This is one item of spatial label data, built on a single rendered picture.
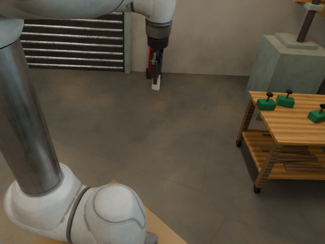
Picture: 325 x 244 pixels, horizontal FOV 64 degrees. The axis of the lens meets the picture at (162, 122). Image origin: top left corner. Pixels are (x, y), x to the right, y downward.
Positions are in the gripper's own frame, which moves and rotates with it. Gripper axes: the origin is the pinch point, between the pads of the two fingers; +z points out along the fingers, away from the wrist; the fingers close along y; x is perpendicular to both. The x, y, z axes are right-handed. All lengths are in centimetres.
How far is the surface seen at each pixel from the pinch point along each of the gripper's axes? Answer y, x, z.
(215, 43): 207, -22, 82
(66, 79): 129, 132, 114
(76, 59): 153, 130, 102
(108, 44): 167, 95, 84
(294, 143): 34, -78, 50
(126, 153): 40, 30, 104
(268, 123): 49, -64, 51
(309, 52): 142, -102, 44
